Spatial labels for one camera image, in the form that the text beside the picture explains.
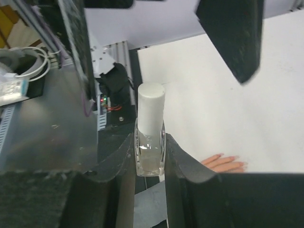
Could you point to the person hand long nails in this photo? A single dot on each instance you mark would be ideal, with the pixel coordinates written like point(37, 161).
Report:
point(224, 164)

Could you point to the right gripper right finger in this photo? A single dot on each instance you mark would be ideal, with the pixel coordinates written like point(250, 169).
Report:
point(197, 197)

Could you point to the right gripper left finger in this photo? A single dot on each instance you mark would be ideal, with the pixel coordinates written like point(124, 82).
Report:
point(102, 197)

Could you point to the white labelled box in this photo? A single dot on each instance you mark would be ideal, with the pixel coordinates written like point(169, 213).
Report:
point(13, 90)

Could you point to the clear nail polish bottle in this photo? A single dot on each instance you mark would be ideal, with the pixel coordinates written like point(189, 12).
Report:
point(150, 152)

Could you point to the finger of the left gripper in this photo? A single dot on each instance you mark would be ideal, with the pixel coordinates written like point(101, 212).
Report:
point(67, 21)
point(235, 29)

